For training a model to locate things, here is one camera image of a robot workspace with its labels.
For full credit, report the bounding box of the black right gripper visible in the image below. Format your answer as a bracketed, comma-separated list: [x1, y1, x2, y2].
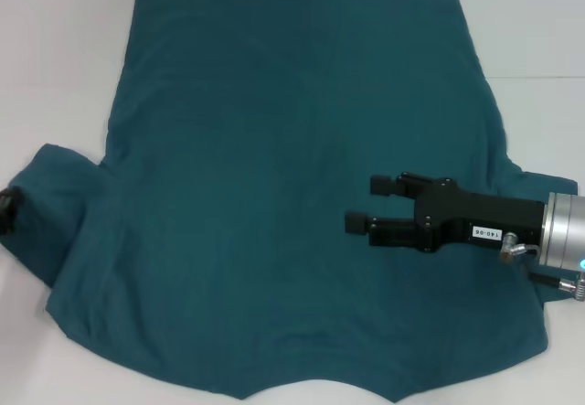
[346, 172, 548, 254]

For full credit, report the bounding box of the right gripper cable with plugs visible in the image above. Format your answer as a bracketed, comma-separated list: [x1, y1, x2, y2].
[499, 233, 585, 302]

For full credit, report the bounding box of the teal blue t-shirt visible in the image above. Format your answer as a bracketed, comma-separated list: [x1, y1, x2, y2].
[2, 0, 578, 402]

